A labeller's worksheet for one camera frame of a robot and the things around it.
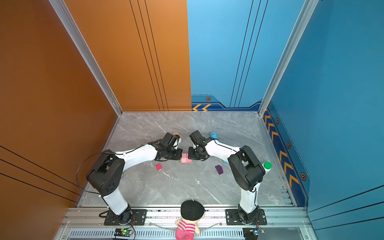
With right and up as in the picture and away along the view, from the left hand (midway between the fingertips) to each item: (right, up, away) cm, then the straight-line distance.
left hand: (182, 154), depth 92 cm
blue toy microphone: (+20, +11, +10) cm, 25 cm away
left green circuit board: (-27, -33, -21) cm, 47 cm away
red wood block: (+1, -1, 0) cm, 2 cm away
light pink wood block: (+1, -3, -1) cm, 4 cm away
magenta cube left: (-15, -8, -1) cm, 17 cm away
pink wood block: (+4, -4, -1) cm, 6 cm away
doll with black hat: (+6, -22, -24) cm, 33 cm away
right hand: (+4, -2, -1) cm, 4 cm away
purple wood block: (+22, -8, -3) cm, 24 cm away
